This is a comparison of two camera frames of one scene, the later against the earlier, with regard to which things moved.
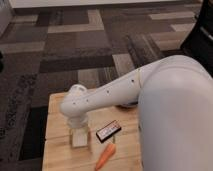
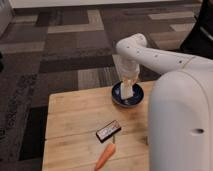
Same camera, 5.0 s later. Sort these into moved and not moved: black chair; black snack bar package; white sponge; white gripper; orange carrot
Moved: white gripper; white sponge
Not moved: black chair; orange carrot; black snack bar package
